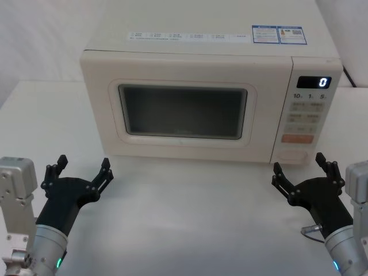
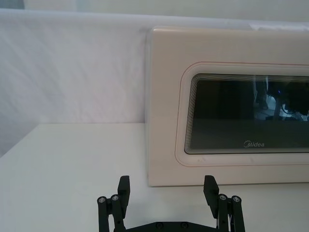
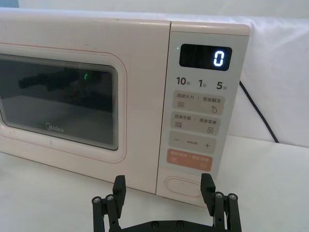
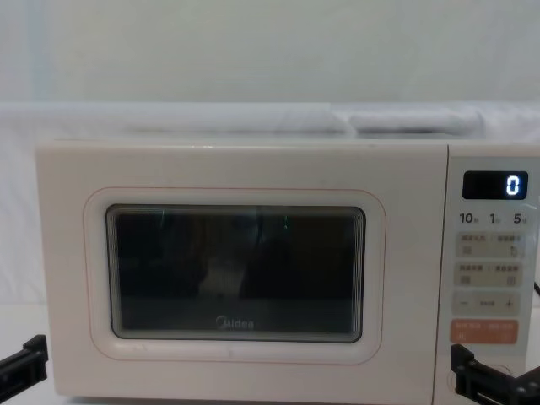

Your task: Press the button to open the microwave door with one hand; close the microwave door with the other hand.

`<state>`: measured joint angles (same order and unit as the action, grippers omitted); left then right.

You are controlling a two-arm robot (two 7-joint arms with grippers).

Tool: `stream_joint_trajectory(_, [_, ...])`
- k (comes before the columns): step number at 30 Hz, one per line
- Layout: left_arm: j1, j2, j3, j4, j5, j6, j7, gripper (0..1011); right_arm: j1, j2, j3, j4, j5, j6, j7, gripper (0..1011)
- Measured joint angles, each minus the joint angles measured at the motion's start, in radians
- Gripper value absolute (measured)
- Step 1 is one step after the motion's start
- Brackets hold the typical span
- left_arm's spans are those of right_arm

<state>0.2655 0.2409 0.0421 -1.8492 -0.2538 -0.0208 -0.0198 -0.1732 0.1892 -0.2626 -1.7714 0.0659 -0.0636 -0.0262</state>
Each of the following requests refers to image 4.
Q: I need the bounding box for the cream microwave oven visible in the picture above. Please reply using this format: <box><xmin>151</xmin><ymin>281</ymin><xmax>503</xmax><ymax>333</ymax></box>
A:
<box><xmin>35</xmin><ymin>138</ymin><xmax>540</xmax><ymax>405</ymax></box>

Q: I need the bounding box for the oven control panel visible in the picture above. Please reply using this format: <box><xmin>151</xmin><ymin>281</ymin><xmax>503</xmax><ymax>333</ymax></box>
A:
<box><xmin>434</xmin><ymin>143</ymin><xmax>540</xmax><ymax>405</ymax></box>

